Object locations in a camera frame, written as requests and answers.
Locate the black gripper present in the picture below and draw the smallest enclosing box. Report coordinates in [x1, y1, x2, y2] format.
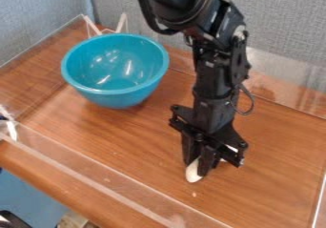
[170, 104, 249, 176]

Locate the clear acrylic barrier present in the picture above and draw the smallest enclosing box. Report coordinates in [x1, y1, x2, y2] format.
[0, 17, 326, 228]

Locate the blue plastic bowl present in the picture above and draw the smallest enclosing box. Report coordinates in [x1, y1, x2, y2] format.
[62, 33, 170, 109]

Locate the white mushroom with red cap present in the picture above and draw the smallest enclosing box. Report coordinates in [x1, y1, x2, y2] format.
[185, 144, 240, 184]

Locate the black cable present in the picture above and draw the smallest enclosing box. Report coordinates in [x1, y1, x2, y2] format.
[232, 84, 257, 116]

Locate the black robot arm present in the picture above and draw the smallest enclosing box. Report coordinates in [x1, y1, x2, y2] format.
[138, 0, 252, 177]

